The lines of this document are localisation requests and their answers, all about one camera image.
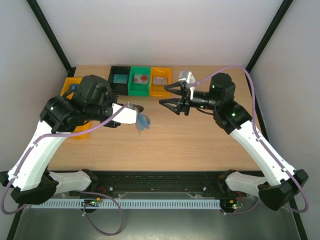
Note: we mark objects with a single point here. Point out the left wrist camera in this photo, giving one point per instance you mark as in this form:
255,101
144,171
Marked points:
128,115

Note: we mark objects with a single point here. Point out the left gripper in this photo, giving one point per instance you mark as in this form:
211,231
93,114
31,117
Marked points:
113,125

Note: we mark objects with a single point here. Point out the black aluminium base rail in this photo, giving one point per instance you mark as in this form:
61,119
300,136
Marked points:
208,184

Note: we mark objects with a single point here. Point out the teal card stack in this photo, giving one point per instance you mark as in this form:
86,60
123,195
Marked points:
120,78

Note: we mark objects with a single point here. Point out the black frame post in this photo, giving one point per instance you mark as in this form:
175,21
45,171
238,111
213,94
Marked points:
276,20
42,20

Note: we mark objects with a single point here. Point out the green storage bin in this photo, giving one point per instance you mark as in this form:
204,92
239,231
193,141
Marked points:
138,89

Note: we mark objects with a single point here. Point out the blue card stack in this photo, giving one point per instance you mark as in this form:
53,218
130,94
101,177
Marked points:
73,87

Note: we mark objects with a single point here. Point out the black storage bin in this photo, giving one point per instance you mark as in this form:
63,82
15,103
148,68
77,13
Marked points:
119,89

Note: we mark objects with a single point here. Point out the orange three-compartment bin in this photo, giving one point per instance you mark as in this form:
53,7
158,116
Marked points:
68,83

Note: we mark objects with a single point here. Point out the blue card holder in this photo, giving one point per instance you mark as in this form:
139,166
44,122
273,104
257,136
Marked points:
143,122

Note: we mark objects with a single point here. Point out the grey-pink card stack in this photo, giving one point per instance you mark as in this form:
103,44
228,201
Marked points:
160,80

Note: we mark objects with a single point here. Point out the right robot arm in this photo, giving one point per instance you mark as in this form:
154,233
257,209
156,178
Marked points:
280,182

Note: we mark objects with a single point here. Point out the white slotted cable duct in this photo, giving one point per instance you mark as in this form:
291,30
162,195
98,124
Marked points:
182,204

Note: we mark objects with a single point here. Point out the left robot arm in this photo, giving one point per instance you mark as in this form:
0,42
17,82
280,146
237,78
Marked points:
30,180

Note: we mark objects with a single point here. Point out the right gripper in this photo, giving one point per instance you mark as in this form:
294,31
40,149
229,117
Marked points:
185,100

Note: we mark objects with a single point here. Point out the right black frame post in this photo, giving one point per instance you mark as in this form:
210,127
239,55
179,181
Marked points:
276,20

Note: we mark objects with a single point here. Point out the red-dotted card stack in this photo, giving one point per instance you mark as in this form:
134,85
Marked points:
142,79

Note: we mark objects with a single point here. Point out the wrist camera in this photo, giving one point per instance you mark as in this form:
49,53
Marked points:
186,76
128,115

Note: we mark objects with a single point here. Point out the left black frame post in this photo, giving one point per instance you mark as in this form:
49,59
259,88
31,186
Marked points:
42,20

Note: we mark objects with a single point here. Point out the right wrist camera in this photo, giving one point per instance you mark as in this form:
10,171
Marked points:
186,76

